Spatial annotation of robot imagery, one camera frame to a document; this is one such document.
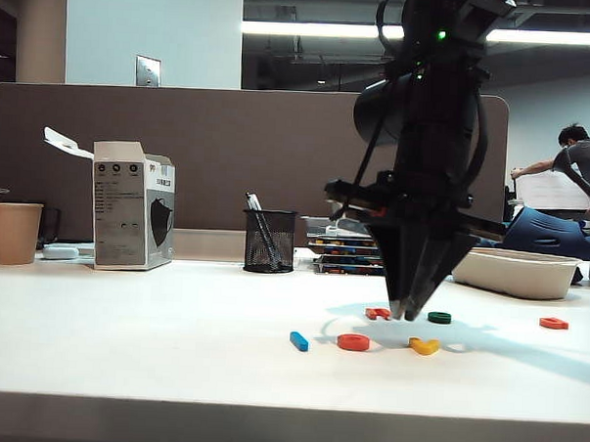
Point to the teal letter magnet pack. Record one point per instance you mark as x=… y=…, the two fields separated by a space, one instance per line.
x=344 y=260
x=342 y=251
x=338 y=242
x=346 y=270

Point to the orange letter o magnet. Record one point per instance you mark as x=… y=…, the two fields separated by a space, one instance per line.
x=344 y=341

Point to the long ceiling light strip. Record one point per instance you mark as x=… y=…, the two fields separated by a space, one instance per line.
x=308 y=29

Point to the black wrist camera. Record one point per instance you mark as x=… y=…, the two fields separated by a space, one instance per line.
x=378 y=112

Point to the yellow letter v magnet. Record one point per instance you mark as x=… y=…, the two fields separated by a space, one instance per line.
x=424 y=348

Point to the orange letter a magnet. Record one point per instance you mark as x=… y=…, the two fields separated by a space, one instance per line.
x=552 y=323

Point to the navy blue foam slipper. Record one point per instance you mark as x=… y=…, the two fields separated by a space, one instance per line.
x=534 y=231
x=490 y=243

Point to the person in grey shirt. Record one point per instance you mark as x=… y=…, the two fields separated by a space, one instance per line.
x=579 y=155

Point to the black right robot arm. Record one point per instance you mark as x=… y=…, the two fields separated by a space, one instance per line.
x=438 y=90

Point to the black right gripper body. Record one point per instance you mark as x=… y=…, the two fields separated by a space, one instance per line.
x=423 y=207

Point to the brown desk partition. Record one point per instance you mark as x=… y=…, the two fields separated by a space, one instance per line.
x=229 y=154

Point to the white computer monitor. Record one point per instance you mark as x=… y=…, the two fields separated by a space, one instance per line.
x=546 y=193

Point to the metal wall plate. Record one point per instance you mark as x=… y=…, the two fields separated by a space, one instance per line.
x=148 y=71

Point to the grey white mask box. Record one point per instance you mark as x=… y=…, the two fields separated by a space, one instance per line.
x=124 y=213

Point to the beige paper pulp bowl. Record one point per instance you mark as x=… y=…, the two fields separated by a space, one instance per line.
x=518 y=277

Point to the orange letter n magnet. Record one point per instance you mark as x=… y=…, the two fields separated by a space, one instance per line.
x=375 y=313

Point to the clear plastic tray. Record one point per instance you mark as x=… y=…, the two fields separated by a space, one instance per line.
x=314 y=227

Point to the green letter e magnet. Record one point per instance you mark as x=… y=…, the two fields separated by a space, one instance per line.
x=439 y=318

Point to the blue letter l magnet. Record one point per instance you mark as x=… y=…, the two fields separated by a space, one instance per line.
x=299 y=342

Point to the brown paper cup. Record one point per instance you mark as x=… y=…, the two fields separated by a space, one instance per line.
x=14 y=233

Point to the white earbud case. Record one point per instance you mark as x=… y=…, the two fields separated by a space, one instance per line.
x=61 y=252

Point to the black mesh pen holder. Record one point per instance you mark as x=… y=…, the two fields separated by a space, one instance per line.
x=269 y=244

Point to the clear barrel pen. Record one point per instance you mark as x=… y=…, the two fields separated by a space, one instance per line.
x=253 y=202

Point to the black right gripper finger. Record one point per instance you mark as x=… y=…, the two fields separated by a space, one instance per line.
x=396 y=264
x=435 y=266

